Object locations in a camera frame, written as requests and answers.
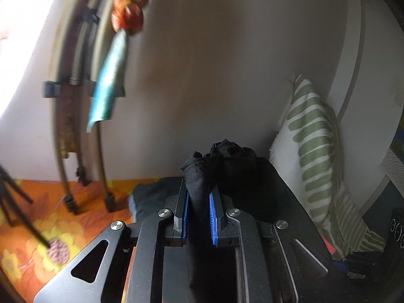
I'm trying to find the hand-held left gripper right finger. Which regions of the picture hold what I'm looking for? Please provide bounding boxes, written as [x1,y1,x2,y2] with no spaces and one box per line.
[208,186,329,303]

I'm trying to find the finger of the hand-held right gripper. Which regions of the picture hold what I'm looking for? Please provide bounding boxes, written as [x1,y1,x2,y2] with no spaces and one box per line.
[335,254,357,273]

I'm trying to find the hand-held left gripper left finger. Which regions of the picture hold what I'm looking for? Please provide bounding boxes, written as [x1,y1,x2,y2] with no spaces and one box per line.
[33,177,190,303]

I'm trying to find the black pants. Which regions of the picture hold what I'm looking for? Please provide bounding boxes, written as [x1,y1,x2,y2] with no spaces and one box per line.
[180,139,329,303]

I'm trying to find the white green leaf pillow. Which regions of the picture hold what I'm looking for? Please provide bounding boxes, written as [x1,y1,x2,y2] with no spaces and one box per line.
[328,183,387,259]
[268,74,344,231]

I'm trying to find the folded dark grey cloth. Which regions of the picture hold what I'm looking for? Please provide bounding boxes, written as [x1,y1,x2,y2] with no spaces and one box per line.
[128,177,185,224]

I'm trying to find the black device with round dials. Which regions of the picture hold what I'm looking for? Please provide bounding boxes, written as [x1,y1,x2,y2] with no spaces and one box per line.
[390,208,404,250]

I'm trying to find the orange floral blanket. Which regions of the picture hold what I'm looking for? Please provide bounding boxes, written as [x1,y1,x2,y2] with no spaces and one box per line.
[0,178,136,291]

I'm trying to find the hanging ornament with teal tassel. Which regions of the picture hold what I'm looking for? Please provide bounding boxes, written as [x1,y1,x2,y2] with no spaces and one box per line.
[87,0,149,133]

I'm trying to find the small black tripod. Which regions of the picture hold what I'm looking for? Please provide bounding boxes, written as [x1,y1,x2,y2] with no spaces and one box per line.
[0,164,53,248]

